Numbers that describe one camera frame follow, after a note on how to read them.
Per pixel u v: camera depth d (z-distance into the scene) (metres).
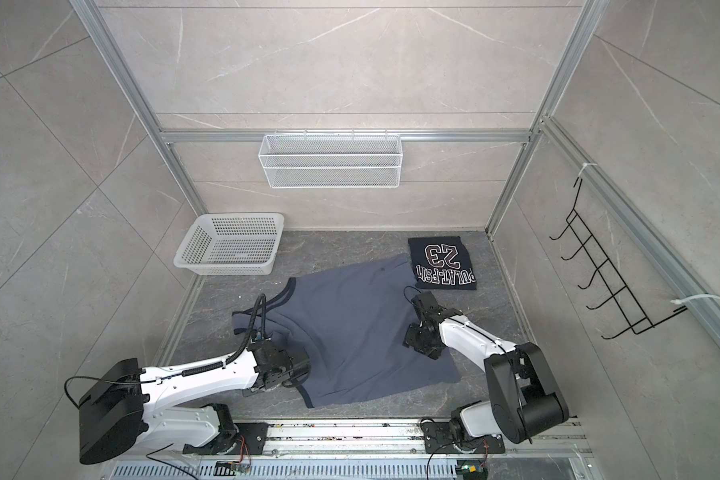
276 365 0.57
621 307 0.62
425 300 0.74
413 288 1.03
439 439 0.73
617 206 0.61
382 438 0.75
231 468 0.71
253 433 0.75
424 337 0.81
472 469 0.70
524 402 0.42
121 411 0.40
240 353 0.54
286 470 0.70
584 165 0.70
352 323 0.93
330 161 1.01
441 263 1.05
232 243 1.07
